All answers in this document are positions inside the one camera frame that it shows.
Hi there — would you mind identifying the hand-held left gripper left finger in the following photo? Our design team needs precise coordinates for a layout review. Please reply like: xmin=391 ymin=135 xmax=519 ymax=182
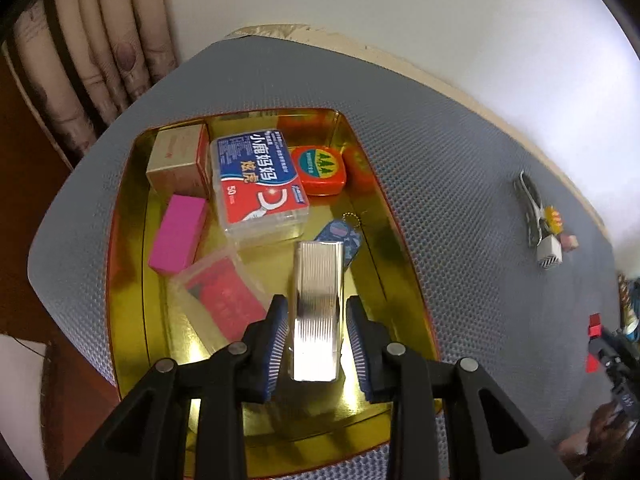
xmin=60 ymin=294 xmax=291 ymax=480

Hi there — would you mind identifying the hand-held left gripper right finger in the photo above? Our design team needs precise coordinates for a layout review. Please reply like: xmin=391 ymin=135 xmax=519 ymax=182
xmin=346 ymin=295 xmax=576 ymax=480

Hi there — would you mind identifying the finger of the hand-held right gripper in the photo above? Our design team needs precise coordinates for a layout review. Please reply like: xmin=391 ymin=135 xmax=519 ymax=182
xmin=600 ymin=327 xmax=640 ymax=361
xmin=597 ymin=355 xmax=640 ymax=423

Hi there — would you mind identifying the silver ribbed metal case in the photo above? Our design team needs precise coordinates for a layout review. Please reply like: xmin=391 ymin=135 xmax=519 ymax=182
xmin=287 ymin=240 xmax=346 ymax=383

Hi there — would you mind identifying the clear plastic card box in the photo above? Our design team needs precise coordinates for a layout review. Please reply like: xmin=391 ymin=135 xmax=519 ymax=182
xmin=167 ymin=252 xmax=271 ymax=356

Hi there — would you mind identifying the blue keychain tag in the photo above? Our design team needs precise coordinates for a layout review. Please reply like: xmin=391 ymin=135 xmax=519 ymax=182
xmin=314 ymin=212 xmax=363 ymax=266

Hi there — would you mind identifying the red tin box gold inside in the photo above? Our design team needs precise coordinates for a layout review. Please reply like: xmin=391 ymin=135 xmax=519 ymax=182
xmin=105 ymin=107 xmax=443 ymax=478

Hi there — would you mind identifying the pink rectangular block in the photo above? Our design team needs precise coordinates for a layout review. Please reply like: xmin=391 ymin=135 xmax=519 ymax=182
xmin=148 ymin=194 xmax=210 ymax=276

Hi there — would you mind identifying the clear floss pick box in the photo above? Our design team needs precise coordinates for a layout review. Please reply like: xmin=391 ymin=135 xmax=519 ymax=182
xmin=210 ymin=127 xmax=311 ymax=241

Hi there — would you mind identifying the orange tape measure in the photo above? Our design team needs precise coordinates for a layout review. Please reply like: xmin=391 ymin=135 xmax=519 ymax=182
xmin=290 ymin=145 xmax=346 ymax=196

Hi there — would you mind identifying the small cardboard box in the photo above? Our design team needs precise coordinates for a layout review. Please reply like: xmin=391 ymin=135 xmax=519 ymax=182
xmin=146 ymin=122 xmax=211 ymax=198

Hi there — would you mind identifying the small white cube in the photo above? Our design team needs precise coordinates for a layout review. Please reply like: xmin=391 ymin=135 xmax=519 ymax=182
xmin=535 ymin=235 xmax=563 ymax=272

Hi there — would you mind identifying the grey mesh table mat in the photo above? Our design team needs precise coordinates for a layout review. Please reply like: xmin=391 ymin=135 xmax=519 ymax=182
xmin=29 ymin=37 xmax=626 ymax=480

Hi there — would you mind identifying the brown wooden door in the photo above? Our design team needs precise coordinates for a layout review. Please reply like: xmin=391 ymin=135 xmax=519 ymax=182
xmin=0 ymin=60 xmax=76 ymax=336

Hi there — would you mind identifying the beige leaf print curtain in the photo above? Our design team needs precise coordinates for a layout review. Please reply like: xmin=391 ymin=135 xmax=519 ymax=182
xmin=0 ymin=0 xmax=181 ymax=171

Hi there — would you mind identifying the black cable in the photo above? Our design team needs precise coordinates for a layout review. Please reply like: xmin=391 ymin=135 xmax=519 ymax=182
xmin=0 ymin=332 xmax=48 ymax=356

